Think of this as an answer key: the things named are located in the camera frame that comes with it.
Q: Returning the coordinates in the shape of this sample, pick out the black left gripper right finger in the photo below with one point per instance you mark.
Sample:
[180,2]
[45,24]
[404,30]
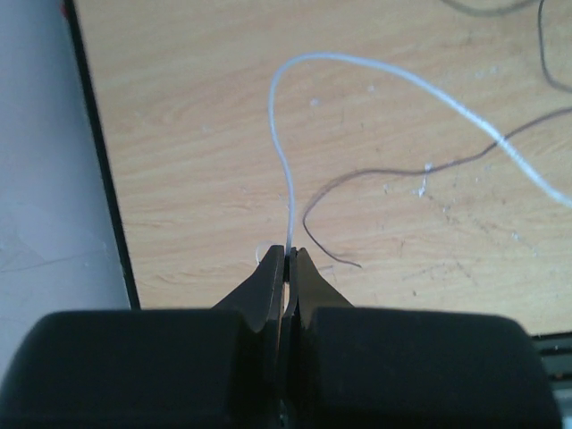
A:
[365,367]

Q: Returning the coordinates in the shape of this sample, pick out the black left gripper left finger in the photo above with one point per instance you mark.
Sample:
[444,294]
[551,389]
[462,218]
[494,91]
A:
[178,368]

